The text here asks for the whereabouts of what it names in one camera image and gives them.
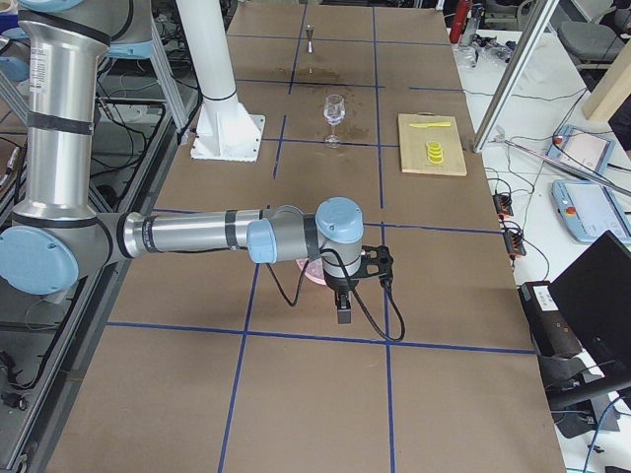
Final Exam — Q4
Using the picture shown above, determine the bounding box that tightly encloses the pink bowl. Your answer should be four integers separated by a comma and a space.
296, 258, 326, 286

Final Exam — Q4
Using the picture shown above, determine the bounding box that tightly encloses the steel double jigger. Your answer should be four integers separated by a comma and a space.
305, 24, 315, 54

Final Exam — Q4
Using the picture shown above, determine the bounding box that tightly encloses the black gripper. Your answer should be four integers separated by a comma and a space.
324, 273, 359, 324

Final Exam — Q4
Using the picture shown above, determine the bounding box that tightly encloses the bamboo cutting board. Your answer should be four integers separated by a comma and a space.
397, 113, 467, 176

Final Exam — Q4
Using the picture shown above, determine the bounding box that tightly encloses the clear ice cubes pile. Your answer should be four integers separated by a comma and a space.
306, 259, 323, 279

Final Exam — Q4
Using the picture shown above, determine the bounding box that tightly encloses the clear wine glass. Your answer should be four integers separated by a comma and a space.
323, 94, 345, 148

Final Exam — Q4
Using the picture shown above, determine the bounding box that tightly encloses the grey office chair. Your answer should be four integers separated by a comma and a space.
557, 1, 630, 64

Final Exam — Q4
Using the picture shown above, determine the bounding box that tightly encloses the yellow plastic knife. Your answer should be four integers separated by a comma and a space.
407, 121, 452, 129

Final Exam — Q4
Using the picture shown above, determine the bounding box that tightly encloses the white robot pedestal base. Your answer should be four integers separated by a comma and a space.
176, 0, 265, 163

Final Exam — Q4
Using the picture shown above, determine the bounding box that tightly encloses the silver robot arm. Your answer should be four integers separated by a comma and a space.
1, 1, 365, 323

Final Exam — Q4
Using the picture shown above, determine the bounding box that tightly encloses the black monitor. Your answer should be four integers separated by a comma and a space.
549, 231, 630, 374

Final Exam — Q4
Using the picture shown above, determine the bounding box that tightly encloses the near blue teach pendant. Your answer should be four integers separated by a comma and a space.
551, 179, 630, 244

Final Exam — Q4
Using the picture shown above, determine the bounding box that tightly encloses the blue storage bin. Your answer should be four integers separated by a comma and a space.
0, 13, 27, 39

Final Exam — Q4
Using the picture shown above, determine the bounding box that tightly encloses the far blue teach pendant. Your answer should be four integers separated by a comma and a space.
547, 124, 615, 173

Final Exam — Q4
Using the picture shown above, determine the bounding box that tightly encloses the blue teach pendant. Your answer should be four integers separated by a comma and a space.
547, 124, 615, 173
551, 179, 630, 244

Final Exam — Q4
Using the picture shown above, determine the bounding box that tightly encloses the aluminium frame post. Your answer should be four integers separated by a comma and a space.
472, 0, 559, 153

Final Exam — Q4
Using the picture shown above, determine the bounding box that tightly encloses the red cylinder bottle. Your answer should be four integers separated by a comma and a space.
449, 0, 472, 44

